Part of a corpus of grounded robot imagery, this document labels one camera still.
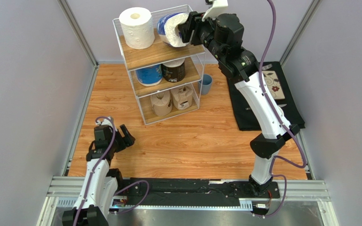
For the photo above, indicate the floral square plate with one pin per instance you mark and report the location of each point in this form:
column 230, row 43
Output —
column 274, row 85

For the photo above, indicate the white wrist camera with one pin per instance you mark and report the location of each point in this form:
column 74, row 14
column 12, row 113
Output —
column 217, row 7
column 104, row 120

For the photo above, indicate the brown paper roll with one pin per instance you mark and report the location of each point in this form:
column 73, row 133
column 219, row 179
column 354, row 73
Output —
column 182, row 97
column 161, row 103

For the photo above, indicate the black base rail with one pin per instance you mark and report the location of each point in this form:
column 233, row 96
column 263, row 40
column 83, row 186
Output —
column 190, row 192

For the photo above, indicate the blue white roll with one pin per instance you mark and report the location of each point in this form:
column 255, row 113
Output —
column 167, row 28

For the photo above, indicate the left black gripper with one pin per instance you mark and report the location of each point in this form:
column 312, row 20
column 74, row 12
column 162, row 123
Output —
column 124, row 141

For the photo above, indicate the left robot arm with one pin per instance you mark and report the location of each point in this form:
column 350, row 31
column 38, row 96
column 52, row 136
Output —
column 101, row 181

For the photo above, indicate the black cloth placemat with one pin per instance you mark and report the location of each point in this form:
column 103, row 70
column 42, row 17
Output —
column 245, row 117

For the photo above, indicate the white wire wooden shelf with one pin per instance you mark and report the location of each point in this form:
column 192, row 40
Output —
column 158, row 53

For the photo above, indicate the black paper roll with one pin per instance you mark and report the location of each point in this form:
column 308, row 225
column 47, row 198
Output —
column 174, row 71

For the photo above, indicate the silver fork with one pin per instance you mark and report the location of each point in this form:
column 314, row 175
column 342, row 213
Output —
column 266, row 67

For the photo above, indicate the brown paper roll front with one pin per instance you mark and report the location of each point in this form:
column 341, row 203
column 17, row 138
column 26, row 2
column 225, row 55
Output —
column 182, row 97

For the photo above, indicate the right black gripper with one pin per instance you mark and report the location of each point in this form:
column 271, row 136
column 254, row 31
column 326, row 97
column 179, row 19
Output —
column 189, row 28

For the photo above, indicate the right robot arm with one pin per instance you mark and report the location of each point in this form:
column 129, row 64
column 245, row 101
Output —
column 243, row 70

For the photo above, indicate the blue patterned roll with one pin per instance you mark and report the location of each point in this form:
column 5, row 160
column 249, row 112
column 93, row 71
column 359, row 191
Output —
column 149, row 76

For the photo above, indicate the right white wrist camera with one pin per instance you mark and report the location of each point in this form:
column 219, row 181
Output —
column 217, row 7

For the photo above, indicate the blue plastic cup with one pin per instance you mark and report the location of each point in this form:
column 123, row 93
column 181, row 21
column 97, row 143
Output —
column 205, row 84

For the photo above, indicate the plain white paper roll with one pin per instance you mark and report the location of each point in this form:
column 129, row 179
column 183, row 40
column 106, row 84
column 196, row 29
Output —
column 137, row 26

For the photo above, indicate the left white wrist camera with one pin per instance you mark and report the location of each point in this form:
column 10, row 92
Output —
column 104, row 120

